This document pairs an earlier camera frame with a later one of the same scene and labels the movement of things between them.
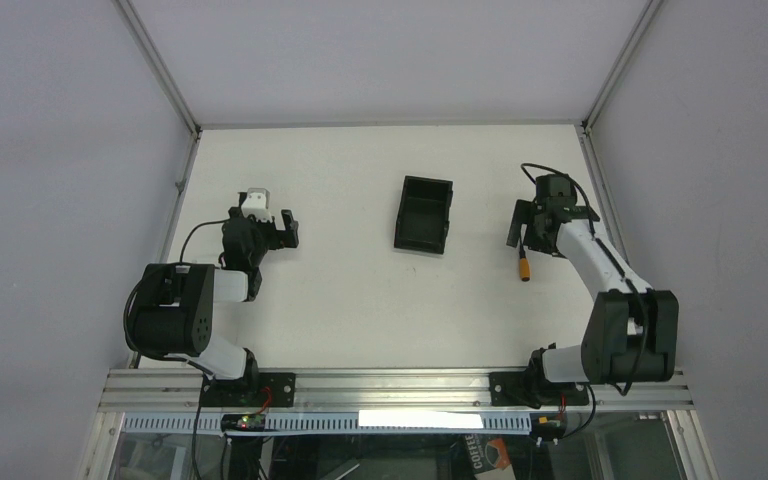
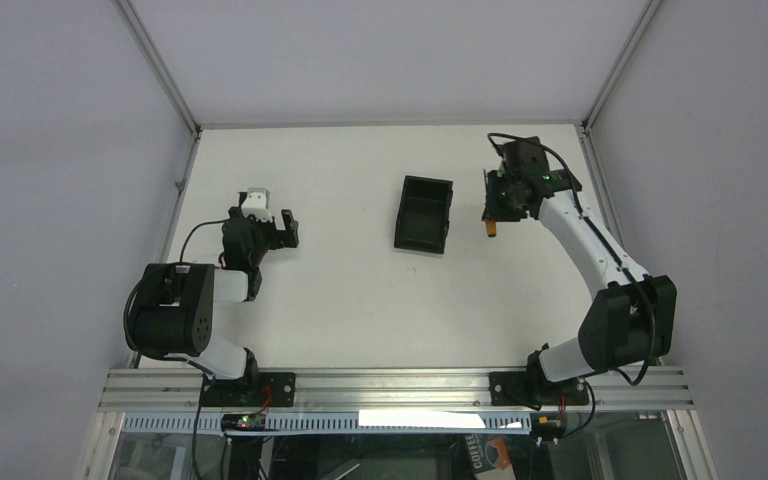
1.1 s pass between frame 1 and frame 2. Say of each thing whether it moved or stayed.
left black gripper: stayed
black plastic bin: stayed
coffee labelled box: stayed
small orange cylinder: moved
